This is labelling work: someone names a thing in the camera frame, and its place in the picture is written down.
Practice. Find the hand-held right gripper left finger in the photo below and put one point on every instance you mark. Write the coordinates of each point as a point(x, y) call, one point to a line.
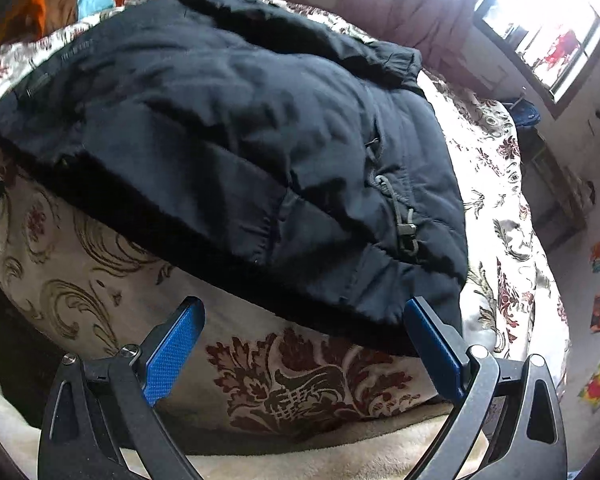
point(175, 355)

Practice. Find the wooden desk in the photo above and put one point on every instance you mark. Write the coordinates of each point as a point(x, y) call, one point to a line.
point(555, 185)

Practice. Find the pink tied curtain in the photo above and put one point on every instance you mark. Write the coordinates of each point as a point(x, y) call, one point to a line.
point(445, 25)

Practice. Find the floral patterned quilt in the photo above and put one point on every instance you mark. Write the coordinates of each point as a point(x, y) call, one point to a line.
point(305, 390)

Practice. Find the blue bag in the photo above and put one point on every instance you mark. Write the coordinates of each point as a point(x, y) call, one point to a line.
point(525, 114)

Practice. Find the orange brown blue pillow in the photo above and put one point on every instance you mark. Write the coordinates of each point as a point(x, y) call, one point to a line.
point(55, 5)

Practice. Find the red hanging garment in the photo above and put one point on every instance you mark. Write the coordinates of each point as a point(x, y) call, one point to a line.
point(562, 47)

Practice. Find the wooden framed window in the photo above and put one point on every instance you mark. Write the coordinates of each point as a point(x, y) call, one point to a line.
point(540, 5)

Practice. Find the beige fleece blanket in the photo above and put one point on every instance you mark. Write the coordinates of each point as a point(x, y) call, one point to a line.
point(280, 455)

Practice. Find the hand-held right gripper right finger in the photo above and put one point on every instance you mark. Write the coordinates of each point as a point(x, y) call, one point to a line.
point(437, 350)

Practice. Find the black padded jacket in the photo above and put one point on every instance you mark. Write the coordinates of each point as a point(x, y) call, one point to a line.
point(205, 135)

